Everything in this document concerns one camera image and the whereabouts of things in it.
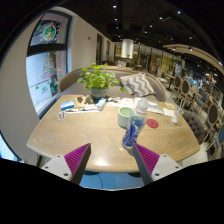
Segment decorated dark-framed window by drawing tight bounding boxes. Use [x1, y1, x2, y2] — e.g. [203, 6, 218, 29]
[25, 11, 76, 119]

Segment blue and white box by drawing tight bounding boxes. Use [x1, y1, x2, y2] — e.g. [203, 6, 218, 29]
[60, 100, 76, 112]

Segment group of ceiling lights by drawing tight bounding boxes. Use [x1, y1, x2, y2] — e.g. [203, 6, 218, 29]
[108, 2, 201, 51]

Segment grey chevron cushion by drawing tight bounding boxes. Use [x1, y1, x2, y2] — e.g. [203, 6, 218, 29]
[119, 73, 156, 98]

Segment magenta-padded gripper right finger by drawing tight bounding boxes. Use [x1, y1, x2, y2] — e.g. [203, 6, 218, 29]
[132, 143, 183, 186]

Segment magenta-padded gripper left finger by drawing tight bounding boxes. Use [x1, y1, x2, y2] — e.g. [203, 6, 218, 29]
[41, 143, 92, 185]

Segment pale green mug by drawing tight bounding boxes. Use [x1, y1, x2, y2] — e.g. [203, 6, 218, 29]
[117, 106, 137, 129]

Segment flat round red coaster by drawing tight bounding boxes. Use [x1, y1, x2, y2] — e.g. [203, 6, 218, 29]
[146, 118, 160, 130]

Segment grey curved sofa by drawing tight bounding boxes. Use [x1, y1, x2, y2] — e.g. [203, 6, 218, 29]
[59, 66, 168, 103]

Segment clear drinking glass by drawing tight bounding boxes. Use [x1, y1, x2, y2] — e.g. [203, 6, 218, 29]
[170, 105, 184, 126]

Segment white round column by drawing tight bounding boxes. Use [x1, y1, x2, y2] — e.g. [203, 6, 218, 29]
[120, 38, 134, 59]

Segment group of dining chairs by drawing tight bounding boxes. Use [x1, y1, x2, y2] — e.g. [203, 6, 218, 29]
[164, 71, 224, 151]

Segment dark grey tufted chair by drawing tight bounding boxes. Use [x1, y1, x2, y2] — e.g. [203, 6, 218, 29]
[182, 109, 208, 145]

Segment green potted plant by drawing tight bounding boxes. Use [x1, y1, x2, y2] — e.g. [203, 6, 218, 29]
[76, 62, 126, 101]

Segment white printed leaflet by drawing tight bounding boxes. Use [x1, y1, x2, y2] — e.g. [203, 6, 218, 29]
[106, 97, 136, 108]

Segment clear blue-labelled water bottle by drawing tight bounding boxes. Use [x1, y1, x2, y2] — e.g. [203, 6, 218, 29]
[121, 97, 150, 150]

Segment pill blister pack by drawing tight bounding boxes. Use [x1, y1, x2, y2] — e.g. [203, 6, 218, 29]
[57, 111, 68, 121]

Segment white paper napkin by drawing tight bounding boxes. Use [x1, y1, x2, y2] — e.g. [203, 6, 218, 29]
[162, 107, 176, 118]

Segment small light blue carton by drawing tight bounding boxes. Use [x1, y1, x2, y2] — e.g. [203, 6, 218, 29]
[96, 98, 107, 112]

